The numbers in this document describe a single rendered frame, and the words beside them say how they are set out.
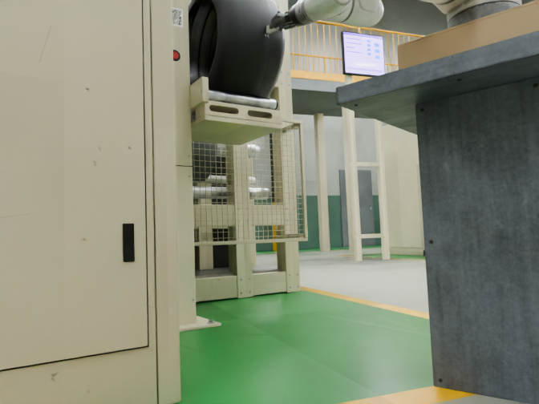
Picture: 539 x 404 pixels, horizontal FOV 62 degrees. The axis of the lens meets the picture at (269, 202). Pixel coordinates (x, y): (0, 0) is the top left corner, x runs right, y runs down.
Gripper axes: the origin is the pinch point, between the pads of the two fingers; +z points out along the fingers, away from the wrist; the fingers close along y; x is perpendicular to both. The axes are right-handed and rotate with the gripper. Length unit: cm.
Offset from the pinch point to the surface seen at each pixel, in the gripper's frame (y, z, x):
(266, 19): 0.2, 4.3, -4.3
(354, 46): -300, 278, -115
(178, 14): 29.7, 23.8, -5.0
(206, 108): 23.2, 8.3, 33.4
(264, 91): -4.6, 11.8, 22.5
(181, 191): 30, 14, 65
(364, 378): 22, -80, 104
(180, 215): 31, 12, 75
